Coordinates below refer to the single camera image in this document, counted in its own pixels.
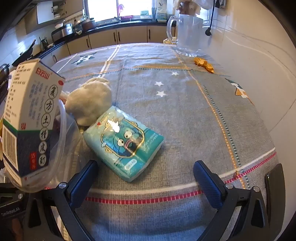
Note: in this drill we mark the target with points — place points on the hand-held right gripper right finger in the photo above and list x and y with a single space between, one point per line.
208 185

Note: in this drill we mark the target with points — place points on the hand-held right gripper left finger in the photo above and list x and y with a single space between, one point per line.
83 183

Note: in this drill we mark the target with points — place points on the teal tissue pack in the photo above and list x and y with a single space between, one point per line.
124 143

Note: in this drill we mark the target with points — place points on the white blue medicine box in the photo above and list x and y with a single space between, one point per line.
34 115

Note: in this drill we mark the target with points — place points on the clear plastic container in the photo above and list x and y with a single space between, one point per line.
67 143

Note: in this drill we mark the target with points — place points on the black chair back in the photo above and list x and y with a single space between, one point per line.
275 197

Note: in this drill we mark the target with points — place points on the grey patterned tablecloth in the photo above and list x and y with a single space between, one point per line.
173 115

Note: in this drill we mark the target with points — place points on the orange peel pieces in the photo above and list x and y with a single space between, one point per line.
203 63

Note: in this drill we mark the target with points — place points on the black frying pan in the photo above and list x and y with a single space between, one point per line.
24 54

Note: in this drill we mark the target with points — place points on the dark kettle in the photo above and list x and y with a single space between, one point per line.
43 42

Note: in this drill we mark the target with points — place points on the yellow plastic bag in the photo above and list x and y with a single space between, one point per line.
167 41

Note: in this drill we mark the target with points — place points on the clear plastic pitcher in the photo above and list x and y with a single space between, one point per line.
188 34

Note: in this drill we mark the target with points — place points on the silver rice cooker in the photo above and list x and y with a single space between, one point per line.
67 30

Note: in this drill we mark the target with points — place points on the beige base cabinets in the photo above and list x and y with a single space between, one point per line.
131 34

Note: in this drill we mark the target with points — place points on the steel pot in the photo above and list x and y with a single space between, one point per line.
78 26

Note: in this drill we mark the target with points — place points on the dark cooking pot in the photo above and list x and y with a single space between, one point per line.
88 25

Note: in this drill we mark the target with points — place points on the black kitchen countertop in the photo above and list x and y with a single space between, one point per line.
129 23

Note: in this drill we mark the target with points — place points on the pink plastic basin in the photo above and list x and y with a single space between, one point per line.
126 17

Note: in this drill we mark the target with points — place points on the kitchen window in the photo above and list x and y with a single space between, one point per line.
104 9

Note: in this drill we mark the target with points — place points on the teal white box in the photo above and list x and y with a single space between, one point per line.
161 15

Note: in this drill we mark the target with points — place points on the pink plastic bag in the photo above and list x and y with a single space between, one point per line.
120 8

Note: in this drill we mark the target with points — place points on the hanging plastic bags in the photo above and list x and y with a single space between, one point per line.
189 8

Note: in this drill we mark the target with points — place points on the beige wall cabinets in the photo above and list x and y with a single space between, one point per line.
44 14

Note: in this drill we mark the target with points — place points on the wall socket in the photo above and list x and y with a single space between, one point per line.
220 3

